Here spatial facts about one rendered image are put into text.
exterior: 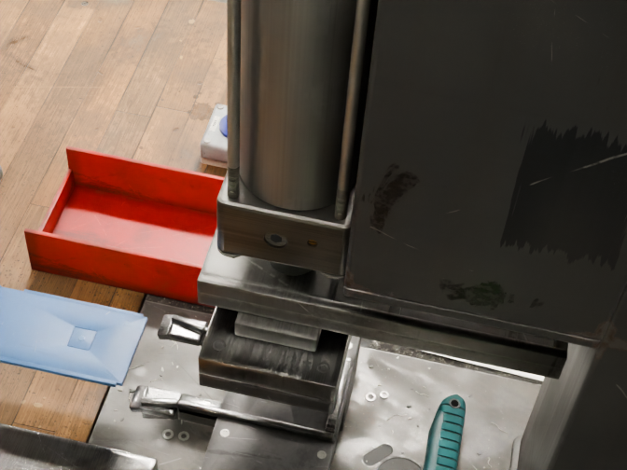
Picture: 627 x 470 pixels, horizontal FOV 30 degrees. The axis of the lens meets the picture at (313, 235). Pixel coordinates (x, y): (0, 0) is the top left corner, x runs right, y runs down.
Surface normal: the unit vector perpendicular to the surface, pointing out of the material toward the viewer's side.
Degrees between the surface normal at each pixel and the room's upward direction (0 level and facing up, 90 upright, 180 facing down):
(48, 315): 2
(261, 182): 90
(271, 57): 90
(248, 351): 0
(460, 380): 0
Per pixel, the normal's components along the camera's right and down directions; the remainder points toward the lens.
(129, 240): 0.05, -0.65
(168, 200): -0.22, 0.74
